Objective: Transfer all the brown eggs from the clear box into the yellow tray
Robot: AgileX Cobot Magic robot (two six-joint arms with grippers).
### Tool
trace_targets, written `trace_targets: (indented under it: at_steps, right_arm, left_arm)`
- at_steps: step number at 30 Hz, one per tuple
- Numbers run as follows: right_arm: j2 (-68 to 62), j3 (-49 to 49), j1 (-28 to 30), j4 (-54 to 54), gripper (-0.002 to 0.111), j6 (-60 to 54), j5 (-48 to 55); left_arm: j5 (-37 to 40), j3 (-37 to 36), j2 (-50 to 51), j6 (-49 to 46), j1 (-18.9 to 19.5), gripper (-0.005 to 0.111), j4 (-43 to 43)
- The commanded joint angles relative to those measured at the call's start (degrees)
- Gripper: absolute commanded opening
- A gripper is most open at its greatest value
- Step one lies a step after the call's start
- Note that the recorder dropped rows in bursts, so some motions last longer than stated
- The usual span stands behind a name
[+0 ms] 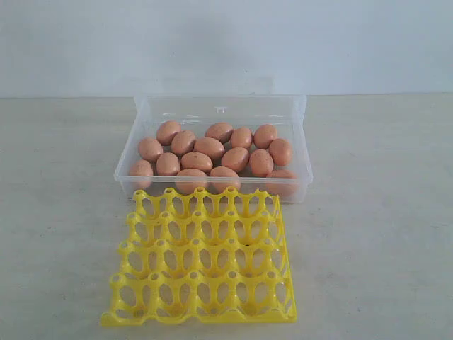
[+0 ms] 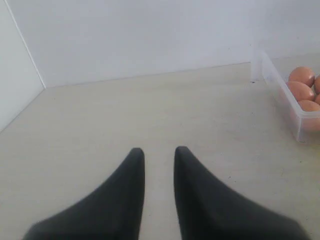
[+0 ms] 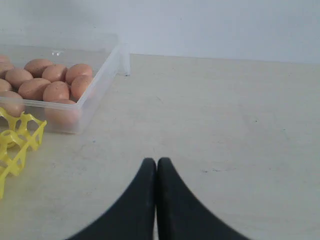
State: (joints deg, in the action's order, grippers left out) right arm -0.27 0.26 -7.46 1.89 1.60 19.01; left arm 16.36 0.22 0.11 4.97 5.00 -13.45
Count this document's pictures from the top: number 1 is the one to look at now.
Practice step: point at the brown egg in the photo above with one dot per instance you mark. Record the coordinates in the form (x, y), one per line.
(282, 182)
(236, 159)
(213, 148)
(261, 163)
(150, 149)
(194, 178)
(229, 178)
(183, 142)
(196, 160)
(264, 135)
(142, 168)
(241, 137)
(220, 131)
(281, 151)
(167, 131)
(168, 164)

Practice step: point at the clear plastic container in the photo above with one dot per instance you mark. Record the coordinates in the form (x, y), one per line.
(197, 112)

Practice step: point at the yellow plastic egg tray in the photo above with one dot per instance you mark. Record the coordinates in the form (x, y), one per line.
(219, 258)

